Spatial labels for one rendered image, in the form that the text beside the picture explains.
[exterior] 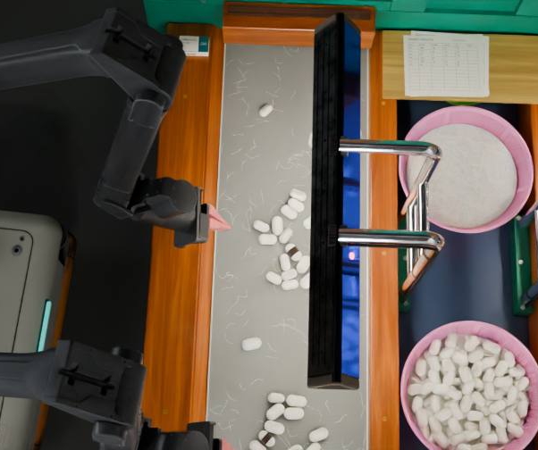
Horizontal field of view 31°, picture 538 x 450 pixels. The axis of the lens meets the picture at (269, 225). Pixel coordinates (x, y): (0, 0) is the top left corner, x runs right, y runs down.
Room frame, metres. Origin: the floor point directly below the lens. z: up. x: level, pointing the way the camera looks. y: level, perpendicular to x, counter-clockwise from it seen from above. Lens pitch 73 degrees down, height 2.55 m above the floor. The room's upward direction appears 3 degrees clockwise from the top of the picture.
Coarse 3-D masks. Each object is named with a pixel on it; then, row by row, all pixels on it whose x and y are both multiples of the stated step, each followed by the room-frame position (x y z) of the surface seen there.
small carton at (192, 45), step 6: (180, 36) 0.93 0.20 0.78; (186, 36) 0.93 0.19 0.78; (192, 36) 0.93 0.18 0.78; (186, 42) 0.92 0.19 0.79; (192, 42) 0.92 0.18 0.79; (198, 42) 0.92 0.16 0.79; (204, 42) 0.92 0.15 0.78; (186, 48) 0.90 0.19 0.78; (192, 48) 0.90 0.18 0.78; (198, 48) 0.90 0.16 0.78; (204, 48) 0.91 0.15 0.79; (186, 54) 0.90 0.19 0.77; (192, 54) 0.90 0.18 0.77; (198, 54) 0.90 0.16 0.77; (204, 54) 0.90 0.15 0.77
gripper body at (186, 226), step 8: (200, 192) 0.55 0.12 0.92; (200, 200) 0.54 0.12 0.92; (200, 208) 0.52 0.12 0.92; (176, 216) 0.49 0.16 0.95; (184, 216) 0.50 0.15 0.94; (192, 216) 0.50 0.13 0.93; (168, 224) 0.48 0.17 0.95; (176, 224) 0.48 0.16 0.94; (184, 224) 0.49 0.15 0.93; (192, 224) 0.49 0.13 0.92; (176, 232) 0.48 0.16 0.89; (184, 232) 0.48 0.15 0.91; (192, 232) 0.48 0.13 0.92; (176, 240) 0.47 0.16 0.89; (184, 240) 0.47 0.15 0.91; (192, 240) 0.46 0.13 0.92; (200, 240) 0.46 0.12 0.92
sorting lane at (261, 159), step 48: (240, 48) 0.93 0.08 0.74; (288, 48) 0.94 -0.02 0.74; (240, 96) 0.82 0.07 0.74; (288, 96) 0.83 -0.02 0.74; (240, 144) 0.72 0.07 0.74; (288, 144) 0.73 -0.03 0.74; (240, 192) 0.62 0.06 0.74; (288, 192) 0.62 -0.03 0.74; (240, 240) 0.52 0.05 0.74; (288, 240) 0.52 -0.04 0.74; (240, 288) 0.42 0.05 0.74; (240, 336) 0.33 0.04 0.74; (288, 336) 0.34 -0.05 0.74; (240, 384) 0.24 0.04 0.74; (288, 384) 0.25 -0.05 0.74; (240, 432) 0.15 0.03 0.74; (288, 432) 0.16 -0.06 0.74; (336, 432) 0.16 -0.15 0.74
